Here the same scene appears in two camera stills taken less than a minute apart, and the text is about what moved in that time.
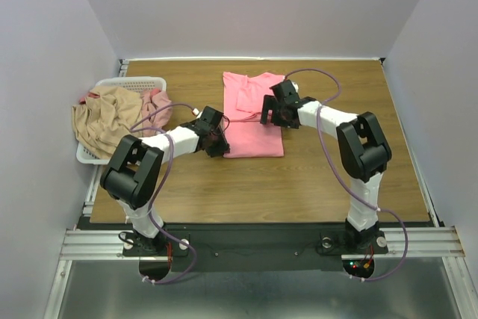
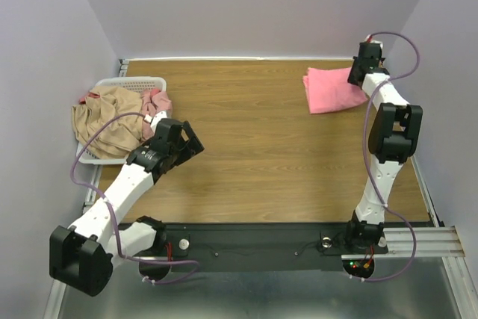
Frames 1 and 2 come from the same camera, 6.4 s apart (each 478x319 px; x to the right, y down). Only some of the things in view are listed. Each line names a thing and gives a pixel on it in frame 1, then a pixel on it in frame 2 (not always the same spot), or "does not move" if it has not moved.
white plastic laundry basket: [141, 84] does not move
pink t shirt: [246, 137] → [328, 90]
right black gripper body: [275, 110] → [358, 75]
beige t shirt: [106, 114] does not move
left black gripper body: [219, 144] → [187, 149]
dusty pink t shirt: [157, 110] does not move
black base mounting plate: [257, 247] does not move
